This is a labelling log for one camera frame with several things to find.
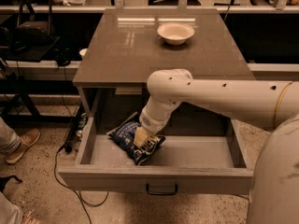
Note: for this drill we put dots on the small white cup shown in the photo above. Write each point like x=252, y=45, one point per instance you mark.
x=82, y=52

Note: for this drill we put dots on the open grey drawer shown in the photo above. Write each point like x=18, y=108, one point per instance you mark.
x=202, y=152

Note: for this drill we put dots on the white paper bowl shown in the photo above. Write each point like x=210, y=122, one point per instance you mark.
x=175, y=33

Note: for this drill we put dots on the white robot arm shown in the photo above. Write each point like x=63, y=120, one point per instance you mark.
x=269, y=105

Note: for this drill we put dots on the black side table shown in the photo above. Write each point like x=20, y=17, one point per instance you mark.
x=30, y=53

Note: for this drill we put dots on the black power strip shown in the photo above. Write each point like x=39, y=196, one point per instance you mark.
x=67, y=146

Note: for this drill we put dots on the grey trouser leg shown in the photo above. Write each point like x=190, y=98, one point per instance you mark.
x=9, y=140

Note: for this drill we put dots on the black drawer handle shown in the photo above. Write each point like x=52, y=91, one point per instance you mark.
x=162, y=191

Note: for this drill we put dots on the tan shoe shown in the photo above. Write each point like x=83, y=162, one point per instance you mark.
x=25, y=142

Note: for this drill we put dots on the black bag on table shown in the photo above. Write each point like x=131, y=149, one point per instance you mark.
x=34, y=32

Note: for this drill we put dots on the blue chip bag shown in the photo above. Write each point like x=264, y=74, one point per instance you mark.
x=124, y=135

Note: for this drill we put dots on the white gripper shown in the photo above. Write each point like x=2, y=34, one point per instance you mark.
x=149, y=124

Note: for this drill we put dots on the grey counter cabinet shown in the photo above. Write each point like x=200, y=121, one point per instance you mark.
x=126, y=49

